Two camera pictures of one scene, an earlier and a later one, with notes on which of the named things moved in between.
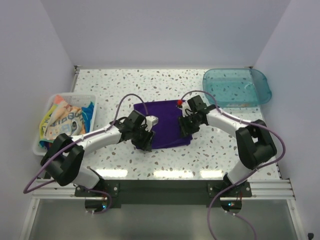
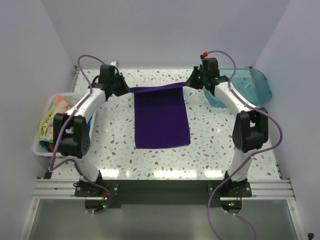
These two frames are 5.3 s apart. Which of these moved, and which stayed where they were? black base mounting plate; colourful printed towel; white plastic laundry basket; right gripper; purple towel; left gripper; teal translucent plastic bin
Moved: right gripper; left gripper; purple towel
Stayed: colourful printed towel; black base mounting plate; teal translucent plastic bin; white plastic laundry basket
